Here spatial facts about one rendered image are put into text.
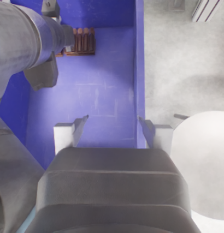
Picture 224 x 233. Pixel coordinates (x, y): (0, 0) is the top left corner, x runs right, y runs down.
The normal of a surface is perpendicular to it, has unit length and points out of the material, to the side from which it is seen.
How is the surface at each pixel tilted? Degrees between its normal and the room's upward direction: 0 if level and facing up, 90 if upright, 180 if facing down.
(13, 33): 84
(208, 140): 0
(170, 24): 0
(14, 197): 84
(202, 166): 0
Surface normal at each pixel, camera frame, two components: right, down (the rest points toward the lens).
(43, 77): -0.10, 0.46
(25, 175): 0.78, -0.61
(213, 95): -0.11, -0.14
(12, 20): 0.88, -0.37
